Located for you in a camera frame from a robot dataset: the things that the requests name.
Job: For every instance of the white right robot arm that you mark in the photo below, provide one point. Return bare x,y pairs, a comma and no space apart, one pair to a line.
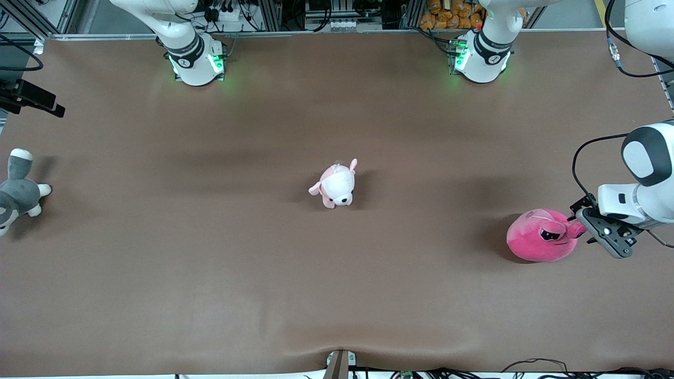
195,63

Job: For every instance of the orange bagged goods pile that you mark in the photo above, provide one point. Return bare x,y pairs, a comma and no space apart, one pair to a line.
453,18

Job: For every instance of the aluminium frame rail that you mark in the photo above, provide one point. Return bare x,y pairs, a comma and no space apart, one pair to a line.
664,87

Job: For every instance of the aluminium camera post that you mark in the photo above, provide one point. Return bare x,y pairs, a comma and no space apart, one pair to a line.
339,366

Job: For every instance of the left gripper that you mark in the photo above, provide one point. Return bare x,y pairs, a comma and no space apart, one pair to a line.
583,202

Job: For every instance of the white connector block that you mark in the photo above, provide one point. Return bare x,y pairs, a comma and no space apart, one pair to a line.
342,23

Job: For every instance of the grey white plush husky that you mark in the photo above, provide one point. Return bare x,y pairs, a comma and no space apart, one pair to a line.
21,195

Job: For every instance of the bright pink round plush toy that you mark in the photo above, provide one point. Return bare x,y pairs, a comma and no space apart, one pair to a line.
532,245

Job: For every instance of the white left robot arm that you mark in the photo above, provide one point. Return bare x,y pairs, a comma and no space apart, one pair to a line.
482,63

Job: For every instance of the white power strip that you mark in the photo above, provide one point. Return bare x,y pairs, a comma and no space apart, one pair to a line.
226,15

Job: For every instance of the brown table mat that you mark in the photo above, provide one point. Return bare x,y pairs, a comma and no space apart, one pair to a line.
263,263

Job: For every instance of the black bar-shaped device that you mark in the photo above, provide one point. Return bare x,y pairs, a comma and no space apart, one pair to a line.
34,96

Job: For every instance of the pale pink white plush dog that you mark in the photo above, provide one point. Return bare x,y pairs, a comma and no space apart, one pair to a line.
339,184

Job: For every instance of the aluminium frame struts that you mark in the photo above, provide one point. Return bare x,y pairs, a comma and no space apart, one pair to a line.
21,16

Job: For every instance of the metal table edge rail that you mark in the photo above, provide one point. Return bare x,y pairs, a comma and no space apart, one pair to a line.
316,33

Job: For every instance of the aluminium frame post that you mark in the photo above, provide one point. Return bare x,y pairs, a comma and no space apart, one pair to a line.
271,16
410,15

